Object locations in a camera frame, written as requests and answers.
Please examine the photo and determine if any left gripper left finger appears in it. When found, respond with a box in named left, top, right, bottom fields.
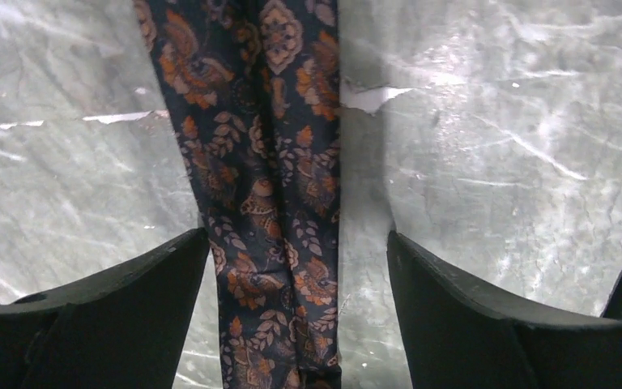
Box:
left=0, top=229, right=209, bottom=388

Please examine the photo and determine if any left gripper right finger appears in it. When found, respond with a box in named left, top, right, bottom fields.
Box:
left=387, top=231, right=622, bottom=388

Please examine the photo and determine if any dark orange patterned tie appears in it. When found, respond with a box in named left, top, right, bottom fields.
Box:
left=134, top=0, right=341, bottom=388

